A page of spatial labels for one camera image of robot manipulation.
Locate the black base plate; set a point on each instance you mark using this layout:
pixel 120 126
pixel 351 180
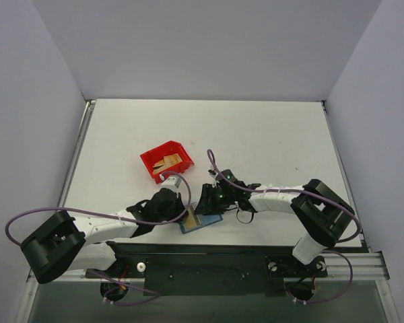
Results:
pixel 208 281

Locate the red plastic bin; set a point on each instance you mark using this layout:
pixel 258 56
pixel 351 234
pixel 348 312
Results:
pixel 149 158

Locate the aluminium side rail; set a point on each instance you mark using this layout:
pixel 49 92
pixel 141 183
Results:
pixel 341 166
pixel 81 134

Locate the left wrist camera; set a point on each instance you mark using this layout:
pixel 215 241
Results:
pixel 172 183

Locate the aluminium front rail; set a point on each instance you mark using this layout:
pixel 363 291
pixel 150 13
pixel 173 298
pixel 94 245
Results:
pixel 357 266

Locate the blue leather card holder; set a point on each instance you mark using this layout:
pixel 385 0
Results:
pixel 206 220

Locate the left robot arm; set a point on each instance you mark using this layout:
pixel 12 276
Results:
pixel 52 248

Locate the right aluminium side rail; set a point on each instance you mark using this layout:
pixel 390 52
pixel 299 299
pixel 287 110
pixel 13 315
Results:
pixel 341 166

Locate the left aluminium side rail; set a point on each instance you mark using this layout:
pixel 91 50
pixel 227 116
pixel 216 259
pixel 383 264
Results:
pixel 81 134

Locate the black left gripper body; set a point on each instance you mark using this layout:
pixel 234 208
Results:
pixel 176 205

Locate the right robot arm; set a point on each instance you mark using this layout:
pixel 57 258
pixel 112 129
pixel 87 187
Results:
pixel 324 215

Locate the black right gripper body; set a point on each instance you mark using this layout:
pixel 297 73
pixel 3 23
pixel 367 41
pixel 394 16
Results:
pixel 206 197

